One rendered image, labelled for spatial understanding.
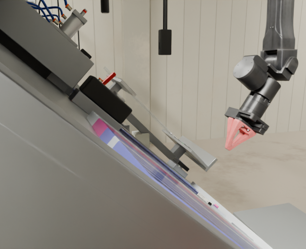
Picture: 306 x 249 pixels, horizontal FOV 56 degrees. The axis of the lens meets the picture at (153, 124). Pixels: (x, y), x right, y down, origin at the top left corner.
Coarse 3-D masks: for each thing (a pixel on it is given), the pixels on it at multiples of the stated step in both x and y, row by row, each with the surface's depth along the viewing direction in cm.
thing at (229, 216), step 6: (192, 186) 92; (198, 186) 90; (204, 192) 87; (210, 198) 83; (216, 204) 80; (222, 210) 77; (228, 216) 75; (234, 216) 73; (234, 222) 72; (240, 222) 71; (240, 228) 70; (246, 228) 69; (252, 234) 67; (258, 240) 65; (264, 246) 63
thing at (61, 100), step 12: (0, 48) 30; (0, 60) 21; (12, 60) 28; (24, 72) 26; (36, 72) 37; (36, 84) 24; (48, 84) 34; (48, 96) 23; (60, 96) 32; (60, 108) 22; (72, 108) 30; (84, 120) 28; (120, 132) 60
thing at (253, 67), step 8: (248, 56) 68; (256, 56) 67; (240, 64) 69; (248, 64) 67; (256, 64) 67; (264, 64) 69; (288, 64) 69; (296, 64) 70; (240, 72) 68; (248, 72) 66; (256, 72) 66; (264, 72) 68; (272, 72) 71; (280, 72) 69; (288, 72) 70; (240, 80) 68; (248, 80) 67; (256, 80) 67; (264, 80) 68; (280, 80) 72; (288, 80) 70; (248, 88) 70; (256, 88) 69
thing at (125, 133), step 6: (126, 132) 61; (132, 138) 62; (138, 144) 63; (144, 150) 64; (150, 156) 65; (156, 162) 66; (162, 162) 66; (168, 168) 67; (174, 174) 68; (180, 180) 69; (198, 192) 71
